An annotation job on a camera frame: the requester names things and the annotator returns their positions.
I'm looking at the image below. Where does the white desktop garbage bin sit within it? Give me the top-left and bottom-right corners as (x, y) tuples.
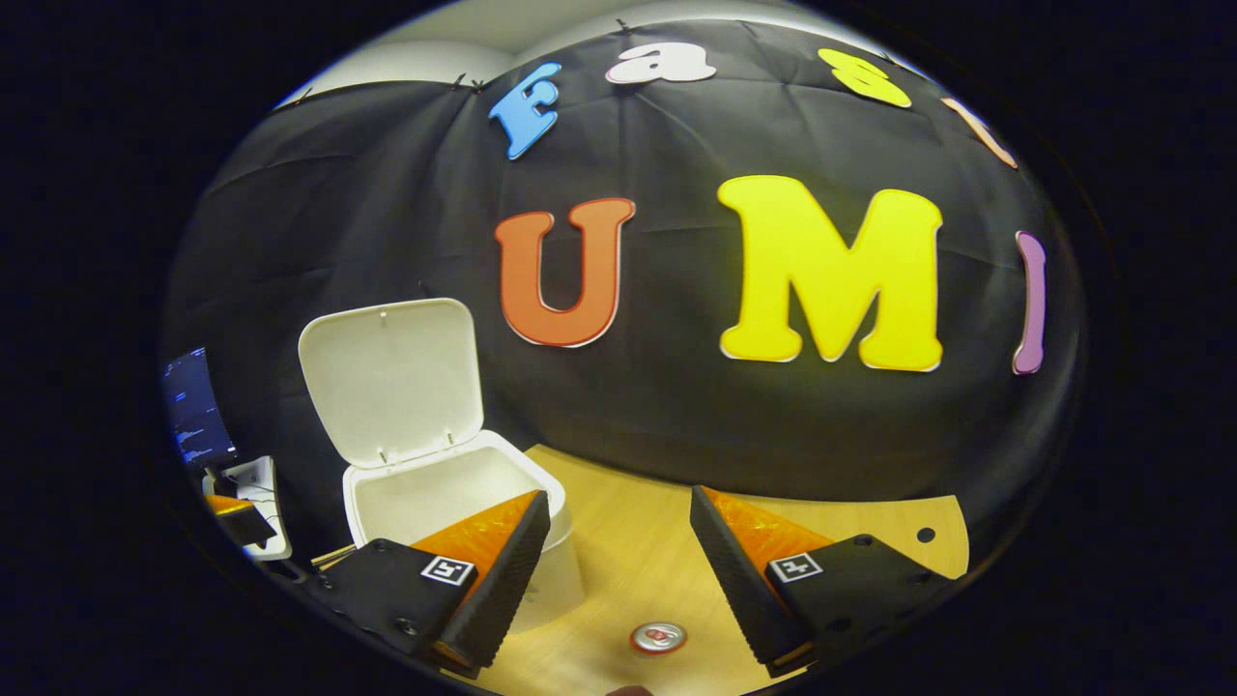
(298, 298), (587, 636)

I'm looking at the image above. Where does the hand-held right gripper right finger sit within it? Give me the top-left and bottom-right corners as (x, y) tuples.
(688, 484), (953, 678)

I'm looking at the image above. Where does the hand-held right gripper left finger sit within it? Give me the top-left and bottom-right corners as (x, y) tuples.
(309, 488), (552, 678)

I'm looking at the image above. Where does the black backdrop cloth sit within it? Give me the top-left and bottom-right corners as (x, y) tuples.
(159, 19), (1083, 581)

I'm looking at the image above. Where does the white box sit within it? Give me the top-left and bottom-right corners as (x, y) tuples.
(201, 456), (293, 563)

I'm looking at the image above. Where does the wooden desktop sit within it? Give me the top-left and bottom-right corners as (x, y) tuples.
(309, 444), (970, 696)

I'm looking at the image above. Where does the blue computer monitor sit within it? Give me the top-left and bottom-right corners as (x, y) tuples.
(162, 348), (239, 467)

